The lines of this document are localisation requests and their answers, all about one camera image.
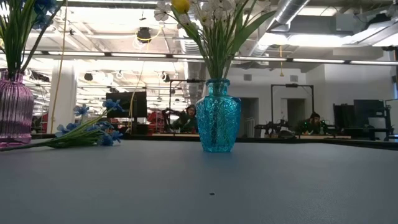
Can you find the blue cut glass vase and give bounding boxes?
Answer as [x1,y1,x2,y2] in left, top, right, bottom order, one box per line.
[195,78,243,154]

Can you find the blue artificial flower bunch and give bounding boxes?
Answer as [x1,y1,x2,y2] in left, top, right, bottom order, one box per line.
[0,0,60,78]
[0,98,125,152]

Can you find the white artificial flower bunch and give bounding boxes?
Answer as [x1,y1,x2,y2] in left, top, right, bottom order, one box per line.
[153,0,277,80]

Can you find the pink ribbed glass vase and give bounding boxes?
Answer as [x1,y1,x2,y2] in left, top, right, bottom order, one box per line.
[0,68,35,148]

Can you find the person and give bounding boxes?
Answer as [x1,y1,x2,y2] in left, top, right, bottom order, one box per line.
[170,104,199,134]
[295,111,326,135]

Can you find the black monitor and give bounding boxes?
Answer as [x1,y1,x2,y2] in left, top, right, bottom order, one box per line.
[105,91,148,119]

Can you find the blue-grey table mat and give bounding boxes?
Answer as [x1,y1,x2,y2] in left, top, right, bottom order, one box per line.
[0,138,398,224]

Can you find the black ceiling dome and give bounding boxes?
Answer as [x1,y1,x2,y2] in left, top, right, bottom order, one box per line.
[136,27,152,44]

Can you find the white column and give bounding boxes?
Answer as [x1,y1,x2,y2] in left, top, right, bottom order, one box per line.
[47,60,78,134]

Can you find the dark desk monitors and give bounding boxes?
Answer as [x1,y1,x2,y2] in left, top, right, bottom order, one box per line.
[332,98,393,139]

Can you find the black metal rig frame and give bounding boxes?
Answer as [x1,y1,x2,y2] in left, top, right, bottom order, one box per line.
[270,83,315,131]
[169,78,206,125]

